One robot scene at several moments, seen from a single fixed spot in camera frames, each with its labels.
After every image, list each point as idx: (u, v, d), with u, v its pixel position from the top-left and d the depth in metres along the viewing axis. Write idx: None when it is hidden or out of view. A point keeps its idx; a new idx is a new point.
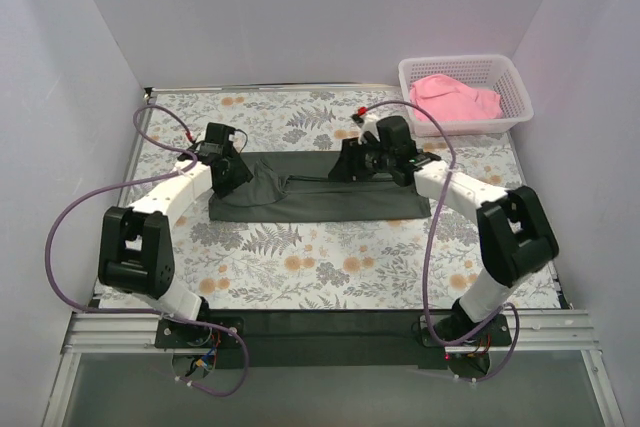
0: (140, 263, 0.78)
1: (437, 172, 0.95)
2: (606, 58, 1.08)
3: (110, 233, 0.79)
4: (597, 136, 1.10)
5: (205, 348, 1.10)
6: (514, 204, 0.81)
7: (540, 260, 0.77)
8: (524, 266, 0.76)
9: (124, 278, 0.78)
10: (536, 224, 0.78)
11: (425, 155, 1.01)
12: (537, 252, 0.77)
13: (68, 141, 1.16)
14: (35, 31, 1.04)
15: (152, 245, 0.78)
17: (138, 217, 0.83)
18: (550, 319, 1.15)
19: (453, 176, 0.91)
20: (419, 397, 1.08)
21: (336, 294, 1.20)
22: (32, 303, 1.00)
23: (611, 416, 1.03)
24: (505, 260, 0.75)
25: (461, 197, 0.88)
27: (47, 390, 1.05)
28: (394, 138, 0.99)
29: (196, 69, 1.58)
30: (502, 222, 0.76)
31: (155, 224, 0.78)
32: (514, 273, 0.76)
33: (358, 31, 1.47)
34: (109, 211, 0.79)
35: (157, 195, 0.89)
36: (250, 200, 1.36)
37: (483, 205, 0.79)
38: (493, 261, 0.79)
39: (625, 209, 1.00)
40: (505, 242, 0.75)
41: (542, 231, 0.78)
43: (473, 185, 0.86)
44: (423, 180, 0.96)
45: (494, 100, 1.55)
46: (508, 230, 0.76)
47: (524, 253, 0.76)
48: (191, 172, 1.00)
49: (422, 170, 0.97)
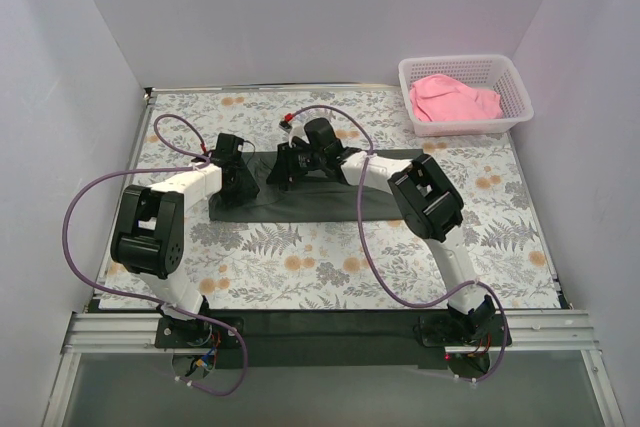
0: (152, 239, 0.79)
1: (358, 160, 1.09)
2: (604, 57, 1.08)
3: (127, 208, 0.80)
4: (596, 136, 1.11)
5: (205, 348, 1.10)
6: (419, 170, 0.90)
7: (451, 210, 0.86)
8: (438, 218, 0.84)
9: (135, 254, 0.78)
10: (439, 182, 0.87)
11: (350, 150, 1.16)
12: (447, 205, 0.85)
13: (68, 141, 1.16)
14: (35, 32, 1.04)
15: (167, 220, 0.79)
17: (155, 197, 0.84)
18: (550, 319, 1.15)
19: (371, 159, 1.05)
20: (419, 397, 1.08)
21: (337, 294, 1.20)
22: (33, 302, 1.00)
23: (611, 416, 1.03)
24: (421, 217, 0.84)
25: (378, 175, 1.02)
27: (47, 389, 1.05)
28: (321, 139, 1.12)
29: (196, 69, 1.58)
30: (408, 187, 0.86)
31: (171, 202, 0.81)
32: (431, 226, 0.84)
33: (358, 30, 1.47)
34: (129, 188, 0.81)
35: (172, 181, 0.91)
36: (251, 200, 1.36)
37: (394, 176, 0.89)
38: (415, 222, 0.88)
39: (625, 209, 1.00)
40: (414, 202, 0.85)
41: (446, 187, 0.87)
43: (386, 162, 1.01)
44: (349, 170, 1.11)
45: (494, 100, 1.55)
46: (416, 191, 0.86)
47: (435, 207, 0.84)
48: (204, 169, 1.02)
49: (347, 161, 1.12)
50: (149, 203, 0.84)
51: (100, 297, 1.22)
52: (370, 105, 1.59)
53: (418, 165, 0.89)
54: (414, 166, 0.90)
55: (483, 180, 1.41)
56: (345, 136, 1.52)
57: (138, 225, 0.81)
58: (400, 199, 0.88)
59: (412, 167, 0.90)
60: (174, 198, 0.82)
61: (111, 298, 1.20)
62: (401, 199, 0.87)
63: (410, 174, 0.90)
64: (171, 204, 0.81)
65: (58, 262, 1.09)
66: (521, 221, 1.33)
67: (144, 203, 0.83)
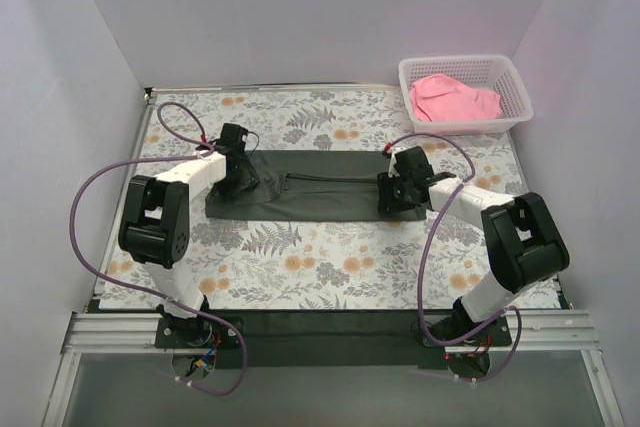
0: (158, 228, 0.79)
1: (449, 185, 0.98)
2: (605, 57, 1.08)
3: (133, 198, 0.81)
4: (596, 136, 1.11)
5: (205, 348, 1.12)
6: (521, 211, 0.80)
7: (549, 266, 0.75)
8: (532, 270, 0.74)
9: (141, 243, 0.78)
10: (544, 229, 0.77)
11: (442, 175, 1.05)
12: (547, 258, 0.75)
13: (68, 141, 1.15)
14: (35, 33, 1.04)
15: (173, 209, 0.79)
17: (160, 187, 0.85)
18: (550, 319, 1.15)
19: (464, 186, 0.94)
20: (419, 398, 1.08)
21: (337, 294, 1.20)
22: (33, 302, 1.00)
23: (611, 416, 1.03)
24: (511, 262, 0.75)
25: (468, 205, 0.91)
27: (47, 389, 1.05)
28: (410, 161, 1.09)
29: (196, 69, 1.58)
30: (506, 226, 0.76)
31: (175, 190, 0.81)
32: (520, 277, 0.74)
33: (358, 30, 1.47)
34: (134, 179, 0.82)
35: (178, 169, 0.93)
36: (249, 200, 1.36)
37: (491, 208, 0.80)
38: (498, 266, 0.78)
39: (625, 209, 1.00)
40: (509, 244, 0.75)
41: (550, 237, 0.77)
43: (481, 193, 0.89)
44: (437, 194, 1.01)
45: (494, 100, 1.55)
46: (513, 234, 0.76)
47: (531, 257, 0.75)
48: (209, 158, 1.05)
49: (436, 184, 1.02)
50: (155, 192, 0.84)
51: (100, 297, 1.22)
52: (370, 105, 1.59)
53: (521, 203, 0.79)
54: (517, 204, 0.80)
55: (483, 180, 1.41)
56: (345, 136, 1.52)
57: (144, 215, 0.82)
58: (489, 237, 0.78)
59: (515, 205, 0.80)
60: (178, 186, 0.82)
61: (111, 298, 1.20)
62: (491, 236, 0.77)
63: (510, 211, 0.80)
64: (175, 192, 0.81)
65: (58, 262, 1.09)
66: None
67: (150, 193, 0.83)
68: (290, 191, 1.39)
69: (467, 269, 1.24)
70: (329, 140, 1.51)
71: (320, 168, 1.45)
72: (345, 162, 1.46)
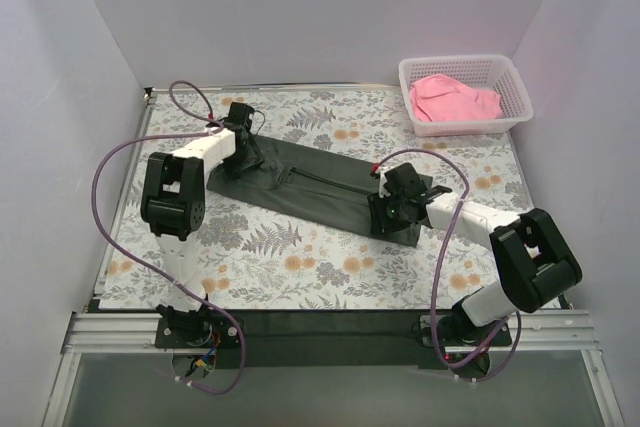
0: (178, 201, 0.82)
1: (449, 202, 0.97)
2: (605, 57, 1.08)
3: (152, 174, 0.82)
4: (596, 136, 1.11)
5: (205, 348, 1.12)
6: (529, 228, 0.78)
7: (562, 284, 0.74)
8: (547, 292, 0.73)
9: (163, 215, 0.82)
10: (554, 246, 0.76)
11: (436, 190, 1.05)
12: (559, 276, 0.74)
13: (68, 142, 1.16)
14: (34, 34, 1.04)
15: (191, 184, 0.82)
17: (177, 162, 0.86)
18: (550, 319, 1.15)
19: (465, 203, 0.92)
20: (419, 398, 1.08)
21: (337, 294, 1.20)
22: (32, 303, 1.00)
23: (611, 416, 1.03)
24: (526, 286, 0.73)
25: (473, 224, 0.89)
27: (47, 389, 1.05)
28: (401, 179, 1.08)
29: (196, 69, 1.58)
30: (516, 248, 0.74)
31: (193, 165, 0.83)
32: (536, 300, 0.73)
33: (357, 30, 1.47)
34: (152, 156, 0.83)
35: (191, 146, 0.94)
36: (249, 182, 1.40)
37: (498, 230, 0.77)
38: (511, 288, 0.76)
39: (625, 209, 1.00)
40: (522, 266, 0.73)
41: (562, 255, 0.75)
43: (486, 212, 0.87)
44: (436, 211, 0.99)
45: (494, 100, 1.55)
46: (525, 255, 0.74)
47: (545, 278, 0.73)
48: (218, 134, 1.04)
49: (433, 201, 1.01)
50: (172, 167, 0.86)
51: (100, 297, 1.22)
52: (370, 105, 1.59)
53: (528, 220, 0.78)
54: (523, 221, 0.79)
55: (483, 180, 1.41)
56: (345, 136, 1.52)
57: (163, 190, 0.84)
58: (501, 260, 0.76)
59: (521, 223, 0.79)
60: (196, 160, 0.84)
61: (111, 299, 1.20)
62: (503, 260, 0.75)
63: (517, 230, 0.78)
64: (193, 166, 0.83)
65: (58, 262, 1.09)
66: None
67: (168, 168, 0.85)
68: (289, 185, 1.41)
69: (467, 270, 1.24)
70: (329, 140, 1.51)
71: (323, 169, 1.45)
72: (346, 166, 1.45)
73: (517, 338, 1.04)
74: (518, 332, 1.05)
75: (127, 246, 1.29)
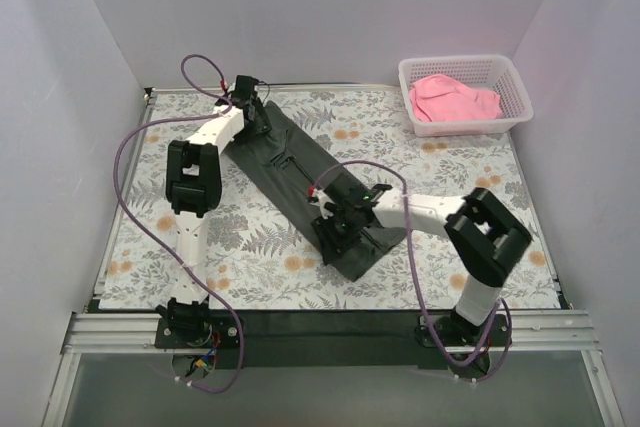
0: (197, 184, 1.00)
1: (394, 200, 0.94)
2: (605, 57, 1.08)
3: (173, 160, 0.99)
4: (596, 136, 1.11)
5: (205, 348, 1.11)
6: (475, 207, 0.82)
7: (519, 250, 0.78)
8: (509, 262, 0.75)
9: (185, 195, 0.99)
10: (501, 219, 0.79)
11: (376, 189, 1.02)
12: (515, 244, 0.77)
13: (68, 142, 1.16)
14: (34, 32, 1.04)
15: (209, 169, 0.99)
17: (194, 150, 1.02)
18: (549, 319, 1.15)
19: (410, 198, 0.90)
20: (419, 398, 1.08)
21: (337, 294, 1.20)
22: (32, 303, 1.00)
23: (611, 416, 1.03)
24: (490, 264, 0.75)
25: (423, 217, 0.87)
27: (46, 390, 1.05)
28: (340, 189, 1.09)
29: (195, 69, 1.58)
30: (472, 230, 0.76)
31: (209, 151, 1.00)
32: (502, 274, 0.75)
33: (357, 30, 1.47)
34: (171, 144, 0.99)
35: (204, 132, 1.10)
36: (251, 149, 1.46)
37: (450, 219, 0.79)
38: (477, 269, 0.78)
39: (625, 209, 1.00)
40: (481, 247, 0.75)
41: (510, 224, 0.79)
43: (433, 202, 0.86)
44: (383, 211, 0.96)
45: (494, 100, 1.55)
46: (481, 236, 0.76)
47: (504, 250, 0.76)
48: (228, 114, 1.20)
49: (380, 202, 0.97)
50: (189, 152, 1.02)
51: (99, 298, 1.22)
52: (370, 105, 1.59)
53: (473, 201, 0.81)
54: (468, 203, 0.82)
55: (483, 180, 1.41)
56: (345, 136, 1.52)
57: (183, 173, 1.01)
58: (462, 247, 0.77)
59: (466, 205, 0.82)
60: (211, 147, 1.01)
61: (111, 299, 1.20)
62: (463, 247, 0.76)
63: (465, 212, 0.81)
64: (208, 152, 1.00)
65: (58, 262, 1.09)
66: (521, 222, 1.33)
67: (186, 154, 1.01)
68: (281, 168, 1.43)
69: None
70: (328, 140, 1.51)
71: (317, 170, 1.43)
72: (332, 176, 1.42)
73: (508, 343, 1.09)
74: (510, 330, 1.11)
75: (127, 246, 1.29)
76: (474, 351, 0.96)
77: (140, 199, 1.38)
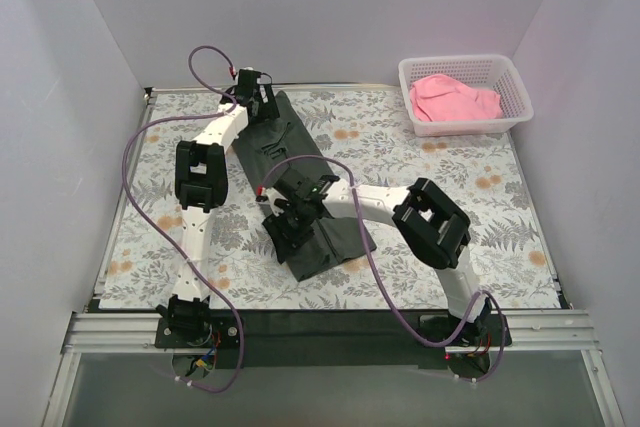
0: (205, 183, 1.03)
1: (343, 191, 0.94)
2: (605, 57, 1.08)
3: (180, 160, 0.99)
4: (596, 135, 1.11)
5: (205, 348, 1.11)
6: (418, 196, 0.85)
7: (460, 235, 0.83)
8: (451, 246, 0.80)
9: (194, 194, 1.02)
10: (443, 206, 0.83)
11: (324, 181, 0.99)
12: (456, 229, 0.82)
13: (68, 142, 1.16)
14: (34, 32, 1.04)
15: (216, 170, 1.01)
17: (200, 149, 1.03)
18: (550, 319, 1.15)
19: (359, 190, 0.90)
20: (419, 398, 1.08)
21: (337, 294, 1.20)
22: (32, 303, 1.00)
23: (611, 416, 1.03)
24: (436, 250, 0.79)
25: (373, 209, 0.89)
27: (47, 390, 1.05)
28: (288, 184, 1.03)
29: (195, 68, 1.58)
30: (418, 220, 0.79)
31: (217, 152, 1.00)
32: (447, 259, 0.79)
33: (358, 29, 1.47)
34: (179, 145, 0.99)
35: (211, 132, 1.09)
36: (249, 134, 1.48)
37: (397, 210, 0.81)
38: (424, 255, 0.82)
39: (625, 208, 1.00)
40: (427, 235, 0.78)
41: (451, 210, 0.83)
43: (380, 193, 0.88)
44: (335, 205, 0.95)
45: (494, 100, 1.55)
46: (426, 224, 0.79)
47: (447, 236, 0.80)
48: (233, 112, 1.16)
49: (328, 194, 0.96)
50: (196, 151, 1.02)
51: (100, 297, 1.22)
52: (370, 105, 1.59)
53: (417, 190, 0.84)
54: (412, 192, 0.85)
55: (483, 180, 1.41)
56: (345, 135, 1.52)
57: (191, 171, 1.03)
58: (410, 236, 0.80)
59: (411, 194, 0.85)
60: (218, 148, 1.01)
61: (111, 298, 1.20)
62: (411, 236, 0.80)
63: (409, 202, 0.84)
64: (216, 153, 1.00)
65: (57, 263, 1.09)
66: (521, 221, 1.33)
67: (193, 153, 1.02)
68: (270, 157, 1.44)
69: None
70: (329, 140, 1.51)
71: (304, 168, 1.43)
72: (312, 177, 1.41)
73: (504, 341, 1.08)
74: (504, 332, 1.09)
75: (126, 246, 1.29)
76: (459, 327, 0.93)
77: (140, 199, 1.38)
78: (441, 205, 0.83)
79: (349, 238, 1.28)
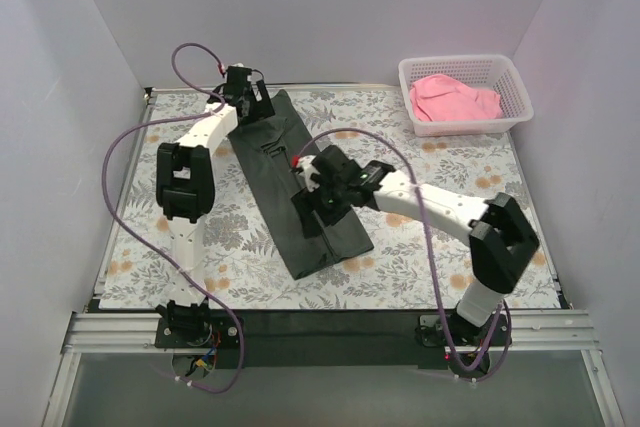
0: (189, 188, 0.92)
1: (401, 188, 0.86)
2: (605, 57, 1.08)
3: (162, 163, 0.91)
4: (596, 135, 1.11)
5: (205, 348, 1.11)
6: (494, 213, 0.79)
7: (528, 260, 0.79)
8: (519, 272, 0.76)
9: (177, 201, 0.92)
10: (521, 228, 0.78)
11: (375, 167, 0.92)
12: (526, 255, 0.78)
13: (67, 142, 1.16)
14: (34, 31, 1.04)
15: (200, 173, 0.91)
17: (184, 152, 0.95)
18: (550, 319, 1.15)
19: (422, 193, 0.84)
20: (418, 398, 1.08)
21: (337, 294, 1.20)
22: (32, 302, 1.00)
23: (611, 416, 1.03)
24: (505, 274, 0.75)
25: (438, 217, 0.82)
27: (47, 390, 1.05)
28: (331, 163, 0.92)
29: (195, 69, 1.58)
30: (496, 241, 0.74)
31: (200, 155, 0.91)
32: (512, 284, 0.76)
33: (358, 29, 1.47)
34: (159, 148, 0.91)
35: (197, 134, 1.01)
36: (249, 134, 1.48)
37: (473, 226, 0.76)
38: (486, 275, 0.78)
39: (625, 208, 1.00)
40: (500, 257, 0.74)
41: (527, 234, 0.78)
43: (450, 201, 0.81)
44: (388, 201, 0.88)
45: (494, 100, 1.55)
46: (502, 246, 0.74)
47: (518, 261, 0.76)
48: (221, 111, 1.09)
49: (382, 187, 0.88)
50: (180, 154, 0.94)
51: (99, 297, 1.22)
52: (370, 105, 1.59)
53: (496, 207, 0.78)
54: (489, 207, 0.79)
55: (483, 180, 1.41)
56: (345, 135, 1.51)
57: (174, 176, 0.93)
58: (480, 255, 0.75)
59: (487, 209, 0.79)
60: (203, 151, 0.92)
61: (111, 298, 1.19)
62: (482, 255, 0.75)
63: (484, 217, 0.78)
64: (200, 156, 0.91)
65: (57, 263, 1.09)
66: None
67: (176, 156, 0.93)
68: (270, 157, 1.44)
69: (467, 270, 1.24)
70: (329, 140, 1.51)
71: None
72: None
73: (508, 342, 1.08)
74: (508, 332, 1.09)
75: (126, 246, 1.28)
76: (477, 359, 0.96)
77: (141, 199, 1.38)
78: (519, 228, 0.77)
79: (348, 238, 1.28)
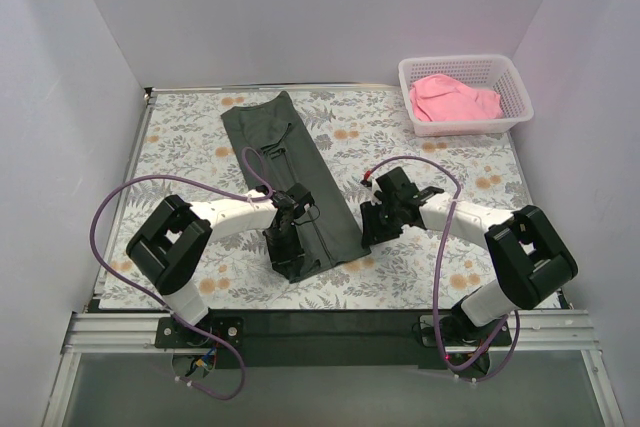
0: (162, 257, 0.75)
1: (442, 202, 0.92)
2: (605, 57, 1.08)
3: (157, 217, 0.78)
4: (596, 136, 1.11)
5: (205, 348, 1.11)
6: (523, 225, 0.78)
7: (558, 281, 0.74)
8: (544, 287, 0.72)
9: (145, 264, 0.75)
10: (549, 243, 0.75)
11: (428, 189, 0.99)
12: (555, 272, 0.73)
13: (68, 143, 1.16)
14: (34, 32, 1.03)
15: (182, 246, 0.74)
17: (190, 214, 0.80)
18: (550, 319, 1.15)
19: (458, 203, 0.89)
20: (419, 397, 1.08)
21: (337, 294, 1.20)
22: (32, 303, 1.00)
23: (611, 416, 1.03)
24: (525, 285, 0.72)
25: (469, 225, 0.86)
27: (46, 390, 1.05)
28: (392, 183, 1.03)
29: (196, 68, 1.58)
30: (513, 246, 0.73)
31: (199, 229, 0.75)
32: (536, 298, 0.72)
33: (357, 30, 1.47)
34: (166, 198, 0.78)
35: (215, 206, 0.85)
36: (250, 134, 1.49)
37: (492, 229, 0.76)
38: (508, 285, 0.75)
39: (625, 210, 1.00)
40: (519, 265, 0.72)
41: (556, 249, 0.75)
43: (480, 212, 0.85)
44: (429, 212, 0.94)
45: (494, 99, 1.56)
46: (521, 253, 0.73)
47: (542, 275, 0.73)
48: (257, 204, 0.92)
49: (427, 203, 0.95)
50: (184, 215, 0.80)
51: (99, 297, 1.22)
52: (370, 105, 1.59)
53: (522, 217, 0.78)
54: (516, 218, 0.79)
55: (483, 180, 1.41)
56: (345, 136, 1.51)
57: (160, 237, 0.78)
58: (497, 259, 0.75)
59: (514, 220, 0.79)
60: (204, 226, 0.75)
61: (111, 299, 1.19)
62: (500, 258, 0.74)
63: (511, 226, 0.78)
64: (196, 229, 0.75)
65: (57, 263, 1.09)
66: None
67: (177, 216, 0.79)
68: (270, 157, 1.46)
69: (467, 270, 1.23)
70: (329, 140, 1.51)
71: (302, 168, 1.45)
72: (311, 176, 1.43)
73: (516, 340, 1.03)
74: (518, 330, 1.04)
75: None
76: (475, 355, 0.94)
77: (141, 199, 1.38)
78: (548, 242, 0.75)
79: (346, 239, 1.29)
